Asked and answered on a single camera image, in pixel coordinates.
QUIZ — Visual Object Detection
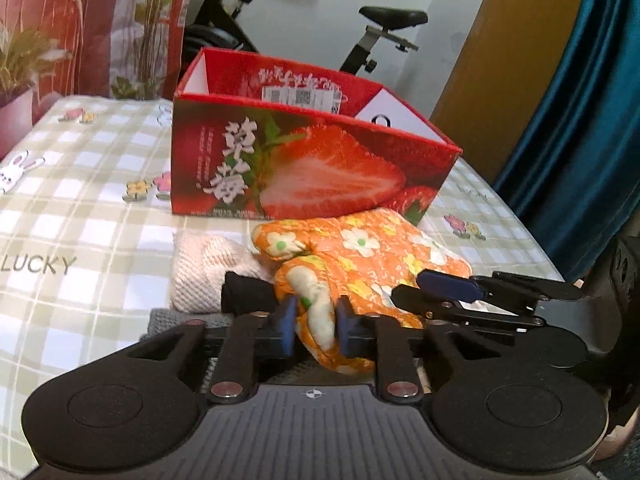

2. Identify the green checked printed tablecloth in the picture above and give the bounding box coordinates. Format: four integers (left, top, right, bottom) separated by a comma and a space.
0, 92, 568, 411

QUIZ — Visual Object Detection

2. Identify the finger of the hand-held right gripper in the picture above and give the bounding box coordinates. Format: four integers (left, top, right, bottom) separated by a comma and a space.
417, 269, 585, 303
391, 285, 548, 335

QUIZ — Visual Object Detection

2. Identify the pink printed backdrop cloth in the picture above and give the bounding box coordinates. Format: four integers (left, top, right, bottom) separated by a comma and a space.
0, 0, 203, 161

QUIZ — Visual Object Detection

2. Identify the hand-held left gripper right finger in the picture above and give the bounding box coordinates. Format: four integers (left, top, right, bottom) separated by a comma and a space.
335, 296, 506, 405

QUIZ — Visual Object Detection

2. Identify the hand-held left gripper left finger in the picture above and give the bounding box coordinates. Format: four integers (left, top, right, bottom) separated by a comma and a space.
125, 296, 301, 405

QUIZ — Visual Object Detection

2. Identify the pale pink knit towel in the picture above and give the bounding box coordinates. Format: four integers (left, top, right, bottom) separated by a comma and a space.
172, 232, 276, 313

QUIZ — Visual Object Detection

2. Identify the black cloth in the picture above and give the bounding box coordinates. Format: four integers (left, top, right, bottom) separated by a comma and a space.
221, 271, 278, 317

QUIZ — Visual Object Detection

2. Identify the yellow wooden door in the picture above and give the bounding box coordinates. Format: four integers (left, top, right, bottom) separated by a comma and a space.
430, 0, 596, 133

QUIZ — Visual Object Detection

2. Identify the grey cloth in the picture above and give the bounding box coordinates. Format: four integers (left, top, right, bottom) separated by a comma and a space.
146, 308, 236, 343

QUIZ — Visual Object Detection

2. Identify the red strawberry print cardboard box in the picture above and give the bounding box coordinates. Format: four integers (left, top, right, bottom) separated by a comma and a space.
170, 46, 463, 228

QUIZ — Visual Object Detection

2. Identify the black exercise bike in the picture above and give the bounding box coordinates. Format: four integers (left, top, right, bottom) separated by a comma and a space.
182, 0, 430, 76

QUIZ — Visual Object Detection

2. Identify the orange floral oven mitt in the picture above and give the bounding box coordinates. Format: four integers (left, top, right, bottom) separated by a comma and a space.
250, 207, 473, 376

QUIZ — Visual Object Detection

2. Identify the blue curtain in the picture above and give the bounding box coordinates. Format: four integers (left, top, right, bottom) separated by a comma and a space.
492, 0, 640, 283

